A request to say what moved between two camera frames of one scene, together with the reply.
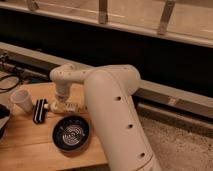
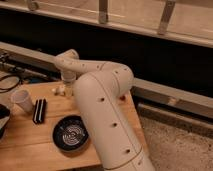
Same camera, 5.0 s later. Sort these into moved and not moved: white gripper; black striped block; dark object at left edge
Moved: white gripper
Not moved: dark object at left edge; black striped block
